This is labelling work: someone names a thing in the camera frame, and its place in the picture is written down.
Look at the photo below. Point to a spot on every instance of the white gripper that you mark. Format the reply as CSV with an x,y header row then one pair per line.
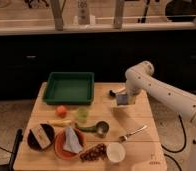
x,y
132,91

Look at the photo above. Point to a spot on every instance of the blue sponge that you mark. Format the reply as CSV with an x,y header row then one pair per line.
x,y
122,99

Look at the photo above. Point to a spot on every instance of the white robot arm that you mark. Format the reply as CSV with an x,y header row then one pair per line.
x,y
139,77

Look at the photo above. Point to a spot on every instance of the green plastic tray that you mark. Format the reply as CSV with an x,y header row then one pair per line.
x,y
70,88

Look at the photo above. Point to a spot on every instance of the silver fork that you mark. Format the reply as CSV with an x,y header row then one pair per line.
x,y
126,136

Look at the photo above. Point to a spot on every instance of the green plastic cup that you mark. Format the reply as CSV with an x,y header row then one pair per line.
x,y
81,114

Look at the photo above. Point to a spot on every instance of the purple grape bunch toy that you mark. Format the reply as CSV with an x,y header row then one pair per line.
x,y
94,153

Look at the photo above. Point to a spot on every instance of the orange fruit toy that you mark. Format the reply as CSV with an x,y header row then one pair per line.
x,y
61,111

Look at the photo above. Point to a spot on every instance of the light blue cloth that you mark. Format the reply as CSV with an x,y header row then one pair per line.
x,y
72,143

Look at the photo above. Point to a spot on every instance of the yellow banana toy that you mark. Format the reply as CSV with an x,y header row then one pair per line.
x,y
60,123

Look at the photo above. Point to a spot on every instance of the orange plate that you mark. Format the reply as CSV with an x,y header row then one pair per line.
x,y
60,141

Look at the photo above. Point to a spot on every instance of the dark brown bowl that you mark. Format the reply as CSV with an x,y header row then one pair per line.
x,y
32,140

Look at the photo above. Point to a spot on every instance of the black pole left of table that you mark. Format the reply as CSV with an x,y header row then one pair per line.
x,y
18,139

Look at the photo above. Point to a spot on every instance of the green handled metal measuring cup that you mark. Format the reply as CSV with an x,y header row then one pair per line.
x,y
101,128

